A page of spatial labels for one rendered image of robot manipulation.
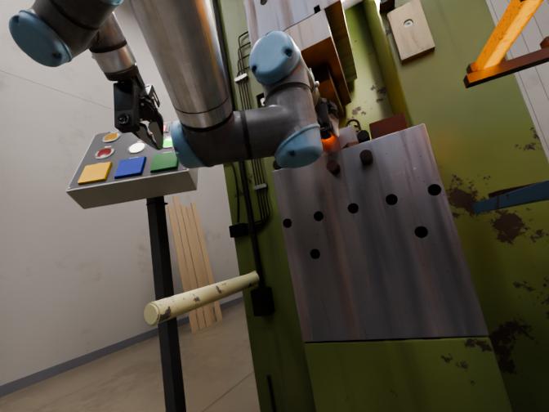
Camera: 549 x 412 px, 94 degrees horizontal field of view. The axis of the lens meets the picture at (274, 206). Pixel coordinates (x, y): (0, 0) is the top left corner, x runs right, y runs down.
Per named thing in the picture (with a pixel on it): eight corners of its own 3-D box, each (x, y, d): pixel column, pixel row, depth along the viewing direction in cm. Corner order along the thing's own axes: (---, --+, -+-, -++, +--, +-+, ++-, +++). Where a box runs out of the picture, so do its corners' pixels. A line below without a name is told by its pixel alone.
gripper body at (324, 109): (306, 147, 63) (288, 130, 52) (300, 115, 64) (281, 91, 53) (337, 136, 60) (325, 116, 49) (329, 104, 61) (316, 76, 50)
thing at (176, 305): (161, 328, 50) (158, 299, 51) (142, 329, 52) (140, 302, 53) (263, 284, 90) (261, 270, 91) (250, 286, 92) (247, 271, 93)
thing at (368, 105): (410, 172, 106) (358, -10, 122) (314, 197, 121) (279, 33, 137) (408, 177, 115) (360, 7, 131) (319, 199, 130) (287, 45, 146)
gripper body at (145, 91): (162, 105, 70) (141, 56, 60) (158, 122, 64) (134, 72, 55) (134, 109, 69) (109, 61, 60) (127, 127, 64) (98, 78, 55)
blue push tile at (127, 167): (140, 172, 72) (144, 155, 76) (113, 176, 71) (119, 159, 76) (143, 176, 73) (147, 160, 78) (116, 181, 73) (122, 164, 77)
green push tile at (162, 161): (176, 166, 72) (178, 149, 77) (149, 171, 72) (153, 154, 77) (179, 171, 73) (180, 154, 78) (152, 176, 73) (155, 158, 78)
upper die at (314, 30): (331, 36, 74) (323, 8, 76) (269, 66, 82) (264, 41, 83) (351, 102, 112) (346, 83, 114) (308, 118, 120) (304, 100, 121)
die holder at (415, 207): (489, 336, 49) (424, 122, 57) (302, 342, 63) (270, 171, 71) (439, 283, 100) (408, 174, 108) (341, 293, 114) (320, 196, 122)
